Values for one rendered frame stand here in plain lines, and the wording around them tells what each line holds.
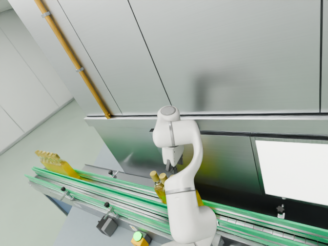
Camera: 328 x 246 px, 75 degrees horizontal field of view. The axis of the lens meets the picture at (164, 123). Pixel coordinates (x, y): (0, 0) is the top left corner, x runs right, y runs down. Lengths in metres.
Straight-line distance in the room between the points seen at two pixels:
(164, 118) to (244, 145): 0.34
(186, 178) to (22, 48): 6.63
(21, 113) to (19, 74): 1.00
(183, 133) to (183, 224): 0.24
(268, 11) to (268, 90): 0.22
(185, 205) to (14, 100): 6.32
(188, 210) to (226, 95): 0.40
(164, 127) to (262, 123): 0.34
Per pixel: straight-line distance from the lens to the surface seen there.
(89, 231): 1.67
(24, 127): 6.77
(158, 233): 1.22
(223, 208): 1.09
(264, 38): 0.66
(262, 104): 0.76
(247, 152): 0.88
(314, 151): 0.83
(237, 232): 1.08
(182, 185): 0.59
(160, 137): 0.62
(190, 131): 0.62
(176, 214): 0.60
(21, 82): 6.81
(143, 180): 1.48
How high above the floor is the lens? 1.86
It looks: 31 degrees down
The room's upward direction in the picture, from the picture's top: 25 degrees counter-clockwise
